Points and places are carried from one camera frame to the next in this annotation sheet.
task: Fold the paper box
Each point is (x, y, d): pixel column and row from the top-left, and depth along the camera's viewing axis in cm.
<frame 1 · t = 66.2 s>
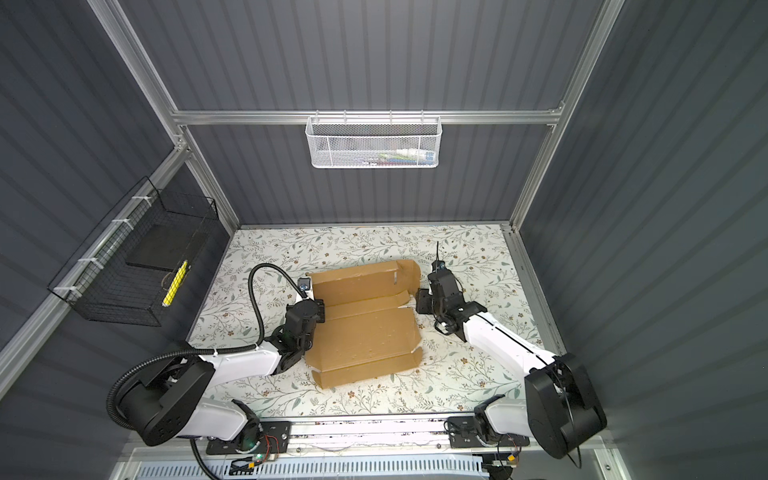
left hand: (310, 294, 88), fingers closed
right hand: (425, 296, 88), fingers open
flat brown cardboard box: (367, 330, 93), on the table

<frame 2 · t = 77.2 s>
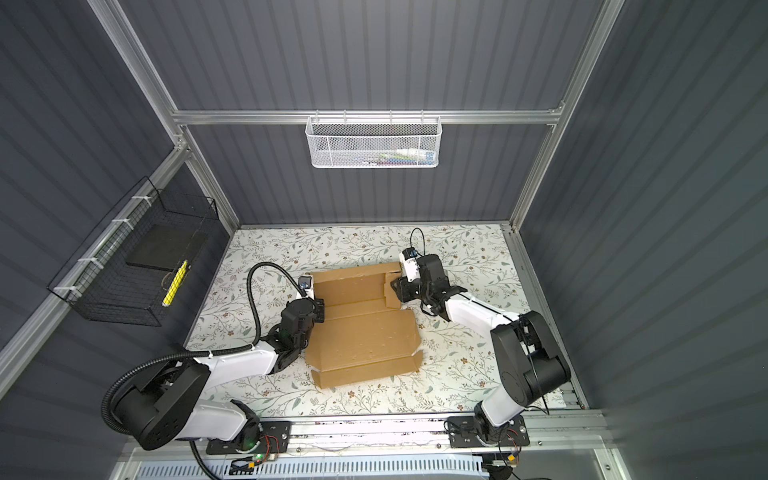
left hand: (312, 292, 88), fingers closed
right hand: (399, 283, 91), fingers open
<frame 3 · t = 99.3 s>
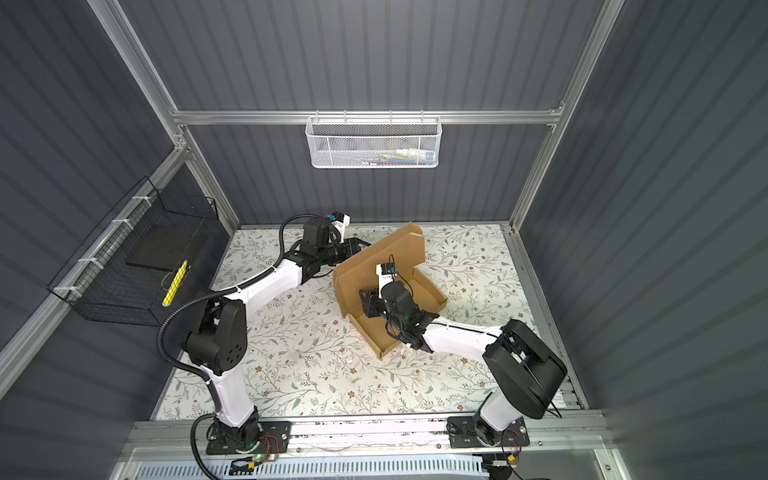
left hand: (365, 245, 90), fingers open
right hand: (366, 293, 85), fingers open
flat brown cardboard box: (403, 247, 90), point 20 cm above the table

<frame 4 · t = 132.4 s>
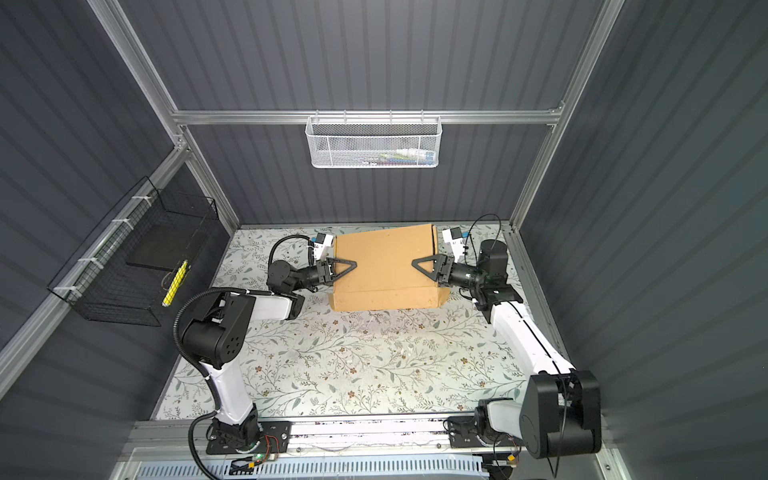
left hand: (358, 270, 79), fingers open
right hand: (418, 270, 74), fingers open
flat brown cardboard box: (384, 277, 74), point 27 cm above the table

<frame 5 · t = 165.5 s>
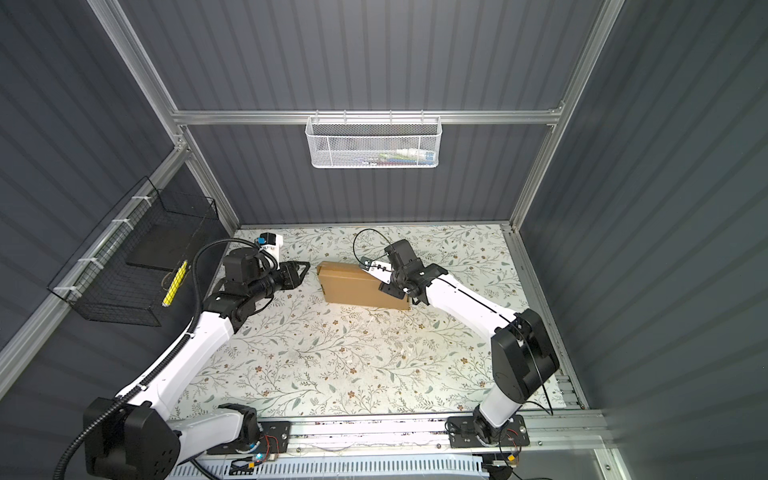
left hand: (302, 264, 80), fingers open
right hand: (393, 272, 87), fingers open
flat brown cardboard box: (352, 284, 94), point 10 cm above the table

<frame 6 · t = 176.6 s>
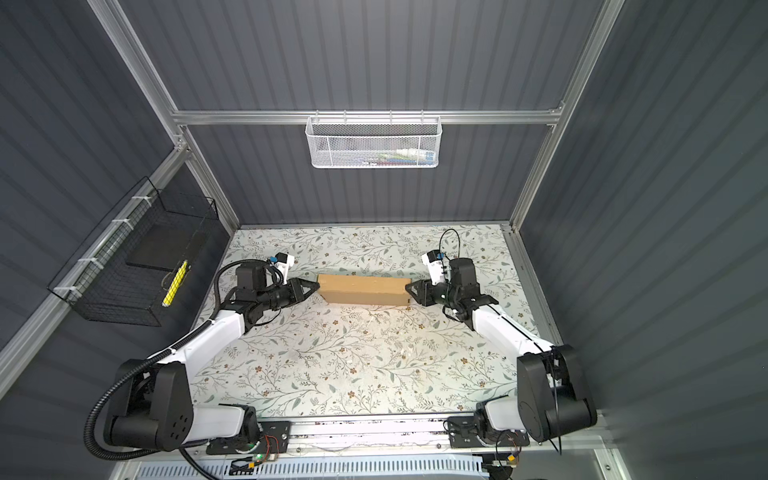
left hand: (317, 286, 85), fingers closed
right hand: (415, 288, 86), fingers open
flat brown cardboard box: (354, 289, 84), point 17 cm above the table

